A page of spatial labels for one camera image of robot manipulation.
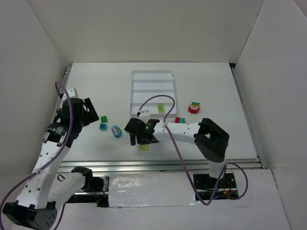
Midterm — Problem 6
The aluminium front rail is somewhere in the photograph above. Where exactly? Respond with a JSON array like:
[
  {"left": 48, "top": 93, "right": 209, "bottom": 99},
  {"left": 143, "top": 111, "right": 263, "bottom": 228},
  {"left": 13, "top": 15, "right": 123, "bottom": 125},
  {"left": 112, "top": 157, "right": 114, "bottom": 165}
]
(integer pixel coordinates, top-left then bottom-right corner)
[{"left": 56, "top": 159, "right": 263, "bottom": 174}]

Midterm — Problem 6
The yellow-green lego brick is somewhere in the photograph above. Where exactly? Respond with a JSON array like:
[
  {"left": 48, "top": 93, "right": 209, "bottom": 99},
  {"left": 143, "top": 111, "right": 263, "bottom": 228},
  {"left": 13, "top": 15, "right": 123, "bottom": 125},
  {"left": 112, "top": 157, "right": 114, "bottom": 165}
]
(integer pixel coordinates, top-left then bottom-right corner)
[
  {"left": 139, "top": 145, "right": 149, "bottom": 152},
  {"left": 157, "top": 105, "right": 165, "bottom": 114}
]

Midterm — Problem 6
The green lego brick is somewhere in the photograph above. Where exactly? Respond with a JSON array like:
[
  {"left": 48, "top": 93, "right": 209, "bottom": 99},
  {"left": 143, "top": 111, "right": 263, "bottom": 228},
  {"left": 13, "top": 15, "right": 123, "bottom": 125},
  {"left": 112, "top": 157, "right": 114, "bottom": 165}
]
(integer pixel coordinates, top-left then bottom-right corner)
[{"left": 100, "top": 115, "right": 108, "bottom": 123}]

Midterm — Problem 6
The red flower lego with green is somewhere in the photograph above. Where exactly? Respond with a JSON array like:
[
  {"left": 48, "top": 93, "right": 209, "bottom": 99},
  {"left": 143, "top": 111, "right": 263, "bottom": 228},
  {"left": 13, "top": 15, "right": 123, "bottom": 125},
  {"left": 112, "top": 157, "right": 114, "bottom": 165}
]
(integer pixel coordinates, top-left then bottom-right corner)
[{"left": 188, "top": 102, "right": 200, "bottom": 114}]

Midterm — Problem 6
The red teal stacked lego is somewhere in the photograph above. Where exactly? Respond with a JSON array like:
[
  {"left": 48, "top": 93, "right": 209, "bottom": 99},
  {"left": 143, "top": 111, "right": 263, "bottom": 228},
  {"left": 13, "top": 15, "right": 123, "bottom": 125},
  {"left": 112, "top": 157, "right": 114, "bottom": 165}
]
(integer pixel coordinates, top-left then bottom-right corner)
[{"left": 175, "top": 117, "right": 185, "bottom": 124}]

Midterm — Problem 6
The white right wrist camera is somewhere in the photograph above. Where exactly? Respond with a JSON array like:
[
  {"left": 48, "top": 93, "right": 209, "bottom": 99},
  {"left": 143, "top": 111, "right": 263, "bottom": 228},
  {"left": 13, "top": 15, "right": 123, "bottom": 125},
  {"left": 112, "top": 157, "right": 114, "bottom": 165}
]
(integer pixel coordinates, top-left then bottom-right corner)
[{"left": 137, "top": 110, "right": 150, "bottom": 117}]

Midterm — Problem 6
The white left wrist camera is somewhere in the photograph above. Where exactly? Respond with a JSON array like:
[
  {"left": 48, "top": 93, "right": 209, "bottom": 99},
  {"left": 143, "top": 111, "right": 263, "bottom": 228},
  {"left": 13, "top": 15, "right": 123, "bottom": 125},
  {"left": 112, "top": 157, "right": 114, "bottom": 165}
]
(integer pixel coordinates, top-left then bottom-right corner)
[{"left": 61, "top": 87, "right": 78, "bottom": 100}]

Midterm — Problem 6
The white divided sorting tray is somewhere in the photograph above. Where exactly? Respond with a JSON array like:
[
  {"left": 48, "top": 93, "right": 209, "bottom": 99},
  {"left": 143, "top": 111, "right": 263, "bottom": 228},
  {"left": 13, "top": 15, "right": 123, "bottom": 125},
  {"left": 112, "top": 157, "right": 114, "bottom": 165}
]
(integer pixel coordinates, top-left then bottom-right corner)
[{"left": 130, "top": 70, "right": 176, "bottom": 118}]

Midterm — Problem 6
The teal flower face lego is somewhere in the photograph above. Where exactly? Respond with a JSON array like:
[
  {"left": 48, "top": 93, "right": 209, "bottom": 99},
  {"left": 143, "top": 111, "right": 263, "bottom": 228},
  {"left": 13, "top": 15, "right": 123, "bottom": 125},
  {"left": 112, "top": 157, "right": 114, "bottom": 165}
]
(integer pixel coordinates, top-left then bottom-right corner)
[{"left": 111, "top": 125, "right": 122, "bottom": 138}]

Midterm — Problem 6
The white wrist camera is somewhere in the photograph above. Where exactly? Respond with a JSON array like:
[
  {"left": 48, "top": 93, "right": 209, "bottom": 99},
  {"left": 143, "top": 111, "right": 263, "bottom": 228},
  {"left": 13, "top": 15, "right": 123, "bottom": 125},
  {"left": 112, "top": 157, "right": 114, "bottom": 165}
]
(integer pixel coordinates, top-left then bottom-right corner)
[
  {"left": 137, "top": 110, "right": 150, "bottom": 117},
  {"left": 61, "top": 87, "right": 78, "bottom": 100}
]

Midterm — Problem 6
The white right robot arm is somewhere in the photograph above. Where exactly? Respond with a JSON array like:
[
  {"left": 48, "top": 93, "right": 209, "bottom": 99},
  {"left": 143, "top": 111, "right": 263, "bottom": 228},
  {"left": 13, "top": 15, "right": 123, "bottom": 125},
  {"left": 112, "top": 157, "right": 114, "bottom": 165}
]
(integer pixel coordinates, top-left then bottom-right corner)
[{"left": 124, "top": 118, "right": 229, "bottom": 180}]

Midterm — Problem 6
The teal small lego brick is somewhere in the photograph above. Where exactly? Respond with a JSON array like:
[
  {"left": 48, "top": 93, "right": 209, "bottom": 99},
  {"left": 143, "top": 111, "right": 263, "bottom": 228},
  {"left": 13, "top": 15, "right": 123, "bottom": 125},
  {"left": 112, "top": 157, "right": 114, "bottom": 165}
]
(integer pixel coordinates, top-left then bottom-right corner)
[{"left": 99, "top": 123, "right": 107, "bottom": 131}]

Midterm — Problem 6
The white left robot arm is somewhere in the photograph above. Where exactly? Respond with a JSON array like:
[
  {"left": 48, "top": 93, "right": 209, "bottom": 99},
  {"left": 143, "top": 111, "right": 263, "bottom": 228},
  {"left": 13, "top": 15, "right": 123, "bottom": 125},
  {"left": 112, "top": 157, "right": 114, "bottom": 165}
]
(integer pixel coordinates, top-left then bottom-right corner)
[{"left": 2, "top": 98, "right": 103, "bottom": 230}]

